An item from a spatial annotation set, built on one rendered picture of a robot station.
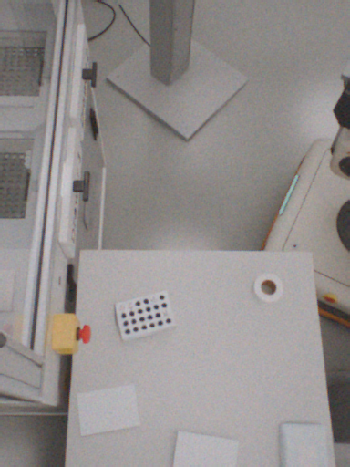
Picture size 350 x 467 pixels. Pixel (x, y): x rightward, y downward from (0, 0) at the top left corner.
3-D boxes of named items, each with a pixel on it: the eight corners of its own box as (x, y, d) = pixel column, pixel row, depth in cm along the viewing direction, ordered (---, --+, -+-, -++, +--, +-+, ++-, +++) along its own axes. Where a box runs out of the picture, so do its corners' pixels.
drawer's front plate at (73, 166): (82, 150, 126) (76, 126, 116) (74, 258, 115) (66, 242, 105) (75, 150, 126) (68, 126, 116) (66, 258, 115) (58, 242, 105)
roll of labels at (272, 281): (283, 285, 121) (287, 280, 117) (273, 310, 119) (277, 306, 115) (257, 273, 122) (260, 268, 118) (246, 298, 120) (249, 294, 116)
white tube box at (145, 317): (166, 294, 119) (166, 290, 116) (175, 328, 116) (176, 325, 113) (115, 307, 117) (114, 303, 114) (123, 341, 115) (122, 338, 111)
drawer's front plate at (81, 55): (89, 53, 138) (84, 23, 128) (83, 142, 127) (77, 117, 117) (83, 53, 138) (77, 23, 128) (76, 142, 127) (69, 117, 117)
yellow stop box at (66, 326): (83, 320, 108) (78, 313, 101) (81, 354, 105) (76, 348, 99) (59, 320, 108) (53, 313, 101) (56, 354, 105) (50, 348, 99)
